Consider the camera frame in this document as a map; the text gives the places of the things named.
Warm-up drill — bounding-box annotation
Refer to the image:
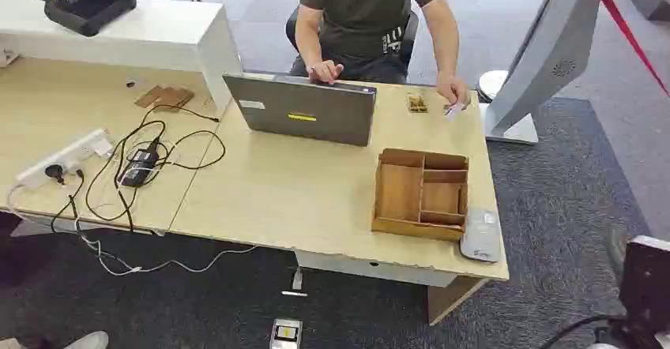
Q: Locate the person's right hand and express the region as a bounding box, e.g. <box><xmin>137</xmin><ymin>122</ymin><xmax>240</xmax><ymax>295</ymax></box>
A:
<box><xmin>307</xmin><ymin>59</ymin><xmax>345</xmax><ymax>85</ymax></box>

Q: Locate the person's left hand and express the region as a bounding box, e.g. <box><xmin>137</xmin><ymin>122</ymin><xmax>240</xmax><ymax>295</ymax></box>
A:
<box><xmin>435</xmin><ymin>72</ymin><xmax>472</xmax><ymax>108</ymax></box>

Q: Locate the white card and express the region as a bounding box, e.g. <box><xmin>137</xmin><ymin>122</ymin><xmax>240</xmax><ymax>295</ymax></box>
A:
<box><xmin>443</xmin><ymin>101</ymin><xmax>468</xmax><ymax>122</ymax></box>

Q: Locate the small wooden card stack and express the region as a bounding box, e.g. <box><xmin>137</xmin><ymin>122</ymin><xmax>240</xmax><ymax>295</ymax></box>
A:
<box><xmin>406</xmin><ymin>92</ymin><xmax>430</xmax><ymax>114</ymax></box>

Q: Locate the white round base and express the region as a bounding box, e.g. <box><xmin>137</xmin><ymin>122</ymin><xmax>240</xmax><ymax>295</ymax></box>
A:
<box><xmin>476</xmin><ymin>69</ymin><xmax>510</xmax><ymax>103</ymax></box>

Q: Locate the grey laptop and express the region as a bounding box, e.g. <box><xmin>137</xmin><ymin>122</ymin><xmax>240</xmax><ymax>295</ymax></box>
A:
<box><xmin>222</xmin><ymin>72</ymin><xmax>378</xmax><ymax>148</ymax></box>

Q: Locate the person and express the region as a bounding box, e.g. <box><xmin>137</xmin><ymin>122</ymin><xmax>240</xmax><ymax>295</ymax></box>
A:
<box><xmin>285</xmin><ymin>0</ymin><xmax>472</xmax><ymax>108</ymax></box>

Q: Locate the black office chair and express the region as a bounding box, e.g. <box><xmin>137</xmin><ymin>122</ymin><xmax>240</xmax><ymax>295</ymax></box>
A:
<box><xmin>284</xmin><ymin>0</ymin><xmax>421</xmax><ymax>84</ymax></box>

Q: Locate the grey kiosk stand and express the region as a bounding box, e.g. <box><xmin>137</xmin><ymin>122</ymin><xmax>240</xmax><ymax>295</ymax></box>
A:
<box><xmin>479</xmin><ymin>0</ymin><xmax>670</xmax><ymax>146</ymax></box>

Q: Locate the wooden compartment box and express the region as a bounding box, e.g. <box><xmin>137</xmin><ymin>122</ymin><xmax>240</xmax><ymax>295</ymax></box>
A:
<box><xmin>371</xmin><ymin>148</ymin><xmax>470</xmax><ymax>242</ymax></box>

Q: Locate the grey flat device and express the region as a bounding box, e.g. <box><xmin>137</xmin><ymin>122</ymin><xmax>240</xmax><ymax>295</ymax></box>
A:
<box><xmin>459</xmin><ymin>208</ymin><xmax>503</xmax><ymax>264</ymax></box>

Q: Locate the white cabinet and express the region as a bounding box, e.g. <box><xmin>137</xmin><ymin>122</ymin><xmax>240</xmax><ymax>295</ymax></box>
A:
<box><xmin>0</xmin><ymin>0</ymin><xmax>244</xmax><ymax>113</ymax></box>

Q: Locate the red strip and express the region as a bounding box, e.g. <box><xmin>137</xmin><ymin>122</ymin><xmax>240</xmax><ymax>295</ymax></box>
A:
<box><xmin>600</xmin><ymin>0</ymin><xmax>670</xmax><ymax>98</ymax></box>

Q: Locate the wooden desk leg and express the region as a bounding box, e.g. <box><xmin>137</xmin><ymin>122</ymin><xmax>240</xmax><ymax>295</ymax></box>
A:
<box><xmin>426</xmin><ymin>275</ymin><xmax>491</xmax><ymax>327</ymax></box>

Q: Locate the black power adapter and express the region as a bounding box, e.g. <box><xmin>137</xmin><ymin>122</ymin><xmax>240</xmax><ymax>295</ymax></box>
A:
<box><xmin>117</xmin><ymin>148</ymin><xmax>161</xmax><ymax>190</ymax></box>

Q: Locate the black router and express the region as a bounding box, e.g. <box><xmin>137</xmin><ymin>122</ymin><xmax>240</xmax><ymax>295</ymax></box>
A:
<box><xmin>7</xmin><ymin>0</ymin><xmax>138</xmax><ymax>38</ymax></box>

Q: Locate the small silver floor device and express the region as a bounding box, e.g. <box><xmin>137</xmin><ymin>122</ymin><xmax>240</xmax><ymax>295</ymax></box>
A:
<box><xmin>269</xmin><ymin>318</ymin><xmax>304</xmax><ymax>349</ymax></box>

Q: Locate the white power strip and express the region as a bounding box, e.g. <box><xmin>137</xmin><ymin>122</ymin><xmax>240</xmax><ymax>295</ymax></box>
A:
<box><xmin>15</xmin><ymin>128</ymin><xmax>115</xmax><ymax>190</ymax></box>

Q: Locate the black box with white edge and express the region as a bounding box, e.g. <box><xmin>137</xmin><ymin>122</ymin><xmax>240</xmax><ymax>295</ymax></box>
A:
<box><xmin>617</xmin><ymin>235</ymin><xmax>670</xmax><ymax>338</ymax></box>

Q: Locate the white shoe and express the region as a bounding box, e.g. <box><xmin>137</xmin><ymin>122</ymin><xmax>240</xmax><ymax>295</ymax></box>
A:
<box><xmin>62</xmin><ymin>331</ymin><xmax>111</xmax><ymax>349</ymax></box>

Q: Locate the long black cable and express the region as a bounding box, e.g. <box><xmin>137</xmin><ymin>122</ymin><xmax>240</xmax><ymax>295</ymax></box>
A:
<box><xmin>83</xmin><ymin>104</ymin><xmax>227</xmax><ymax>233</ymax></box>

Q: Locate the white desk bracket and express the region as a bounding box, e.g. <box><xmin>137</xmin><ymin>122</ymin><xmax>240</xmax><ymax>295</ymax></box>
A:
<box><xmin>280</xmin><ymin>266</ymin><xmax>311</xmax><ymax>299</ymax></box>

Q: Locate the white cable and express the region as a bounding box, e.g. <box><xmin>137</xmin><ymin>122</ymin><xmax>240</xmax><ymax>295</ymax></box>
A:
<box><xmin>6</xmin><ymin>183</ymin><xmax>258</xmax><ymax>278</ymax></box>

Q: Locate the black floor cable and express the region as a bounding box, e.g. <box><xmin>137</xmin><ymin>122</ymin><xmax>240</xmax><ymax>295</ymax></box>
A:
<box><xmin>539</xmin><ymin>313</ymin><xmax>629</xmax><ymax>349</ymax></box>

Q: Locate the black plug with cable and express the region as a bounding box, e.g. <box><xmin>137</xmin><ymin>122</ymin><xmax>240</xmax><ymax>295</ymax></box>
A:
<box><xmin>44</xmin><ymin>163</ymin><xmax>88</xmax><ymax>235</ymax></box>

